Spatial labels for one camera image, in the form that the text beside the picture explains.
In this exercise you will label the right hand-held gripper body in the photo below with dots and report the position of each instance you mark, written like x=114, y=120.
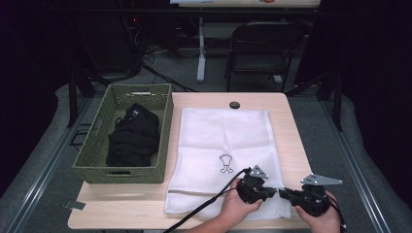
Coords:
x=311, y=200

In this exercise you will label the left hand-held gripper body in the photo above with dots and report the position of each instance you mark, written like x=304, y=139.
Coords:
x=251, y=191

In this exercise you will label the white mesh laundry bag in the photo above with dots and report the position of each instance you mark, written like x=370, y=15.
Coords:
x=223, y=129

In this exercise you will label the black clothing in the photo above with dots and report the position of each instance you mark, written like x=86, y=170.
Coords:
x=134, y=139

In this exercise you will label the green woven basket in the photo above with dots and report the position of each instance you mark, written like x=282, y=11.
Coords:
x=97, y=161

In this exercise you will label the person's left hand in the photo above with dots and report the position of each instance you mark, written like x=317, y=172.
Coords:
x=234, y=208

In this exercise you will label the person's right hand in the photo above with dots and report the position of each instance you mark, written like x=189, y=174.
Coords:
x=324, y=223

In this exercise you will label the black round table grommet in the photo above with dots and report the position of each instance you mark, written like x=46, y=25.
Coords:
x=234, y=105

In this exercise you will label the black metal stand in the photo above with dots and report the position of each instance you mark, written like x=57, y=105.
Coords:
x=338, y=103
x=72, y=100

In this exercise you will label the white power adapter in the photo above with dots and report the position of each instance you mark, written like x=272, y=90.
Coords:
x=277, y=79

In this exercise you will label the black folding chair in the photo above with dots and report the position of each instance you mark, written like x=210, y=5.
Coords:
x=259, y=61

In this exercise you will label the white desk leg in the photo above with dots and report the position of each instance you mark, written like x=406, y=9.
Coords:
x=201, y=58

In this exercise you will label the aluminium floor rail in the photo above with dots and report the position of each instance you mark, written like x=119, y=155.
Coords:
x=42, y=171
x=356, y=168

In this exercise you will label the grey metal table bracket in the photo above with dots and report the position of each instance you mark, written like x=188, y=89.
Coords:
x=75, y=204

